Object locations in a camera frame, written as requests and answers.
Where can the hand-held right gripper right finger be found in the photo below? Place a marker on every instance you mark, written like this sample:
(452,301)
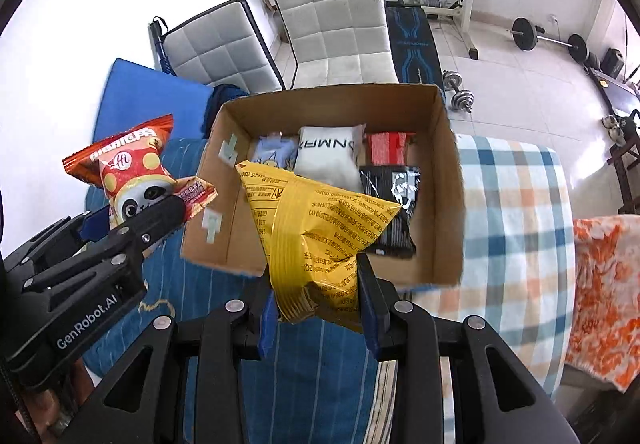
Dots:
(372,324)

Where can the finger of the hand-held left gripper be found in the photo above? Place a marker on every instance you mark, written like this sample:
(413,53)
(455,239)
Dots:
(95,224)
(150,224)

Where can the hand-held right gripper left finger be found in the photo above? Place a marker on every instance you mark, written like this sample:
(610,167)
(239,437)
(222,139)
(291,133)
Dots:
(266,339)

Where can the red panda snack packet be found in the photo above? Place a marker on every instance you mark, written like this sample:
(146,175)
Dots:
(135,159)

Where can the yellow snack packet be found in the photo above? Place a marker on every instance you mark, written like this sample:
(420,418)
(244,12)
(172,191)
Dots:
(310,234)

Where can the black snack packet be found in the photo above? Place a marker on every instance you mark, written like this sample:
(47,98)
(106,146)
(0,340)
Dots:
(395,214)

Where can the light blue cartoon pouch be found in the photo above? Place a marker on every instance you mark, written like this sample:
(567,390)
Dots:
(275,149)

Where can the cardboard box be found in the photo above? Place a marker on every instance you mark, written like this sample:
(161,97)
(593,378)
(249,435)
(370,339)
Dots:
(440,174)

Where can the white soft packet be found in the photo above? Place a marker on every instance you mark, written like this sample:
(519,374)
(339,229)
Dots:
(325,159)

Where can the person's left hand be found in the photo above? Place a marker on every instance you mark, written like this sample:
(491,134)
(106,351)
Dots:
(45,411)

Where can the blue striped blanket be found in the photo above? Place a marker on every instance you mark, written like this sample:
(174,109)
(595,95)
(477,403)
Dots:
(310,384)

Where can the blue foam mat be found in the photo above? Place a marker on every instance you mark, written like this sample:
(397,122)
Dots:
(135,94)

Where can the dark blue cloth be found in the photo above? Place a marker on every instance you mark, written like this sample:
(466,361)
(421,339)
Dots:
(220,104)

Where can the plaid blanket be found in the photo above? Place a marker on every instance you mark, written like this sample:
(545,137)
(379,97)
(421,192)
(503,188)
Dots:
(510,224)

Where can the white padded chair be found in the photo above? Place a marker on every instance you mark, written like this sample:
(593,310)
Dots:
(215,49)
(330,14)

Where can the orange floral blanket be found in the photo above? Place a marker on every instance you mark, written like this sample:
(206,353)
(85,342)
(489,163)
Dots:
(605,299)

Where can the chrome dumbbell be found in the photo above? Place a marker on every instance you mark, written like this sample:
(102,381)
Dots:
(457,97)

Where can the black weight bench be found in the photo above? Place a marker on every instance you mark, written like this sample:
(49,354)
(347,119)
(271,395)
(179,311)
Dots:
(412,44)

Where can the dark wooden chair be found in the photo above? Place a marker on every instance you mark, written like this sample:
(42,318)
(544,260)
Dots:
(630,164)

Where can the white shoe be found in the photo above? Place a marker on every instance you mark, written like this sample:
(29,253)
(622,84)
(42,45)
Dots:
(608,121)
(617,126)

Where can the short barbell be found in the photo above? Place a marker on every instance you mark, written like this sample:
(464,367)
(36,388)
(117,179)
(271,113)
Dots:
(522,32)

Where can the dark desk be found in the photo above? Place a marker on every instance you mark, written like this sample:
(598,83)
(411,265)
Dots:
(617,94)

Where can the black weight plates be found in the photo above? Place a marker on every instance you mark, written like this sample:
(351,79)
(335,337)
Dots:
(593,60)

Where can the black box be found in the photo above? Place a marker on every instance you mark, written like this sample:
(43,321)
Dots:
(614,60)

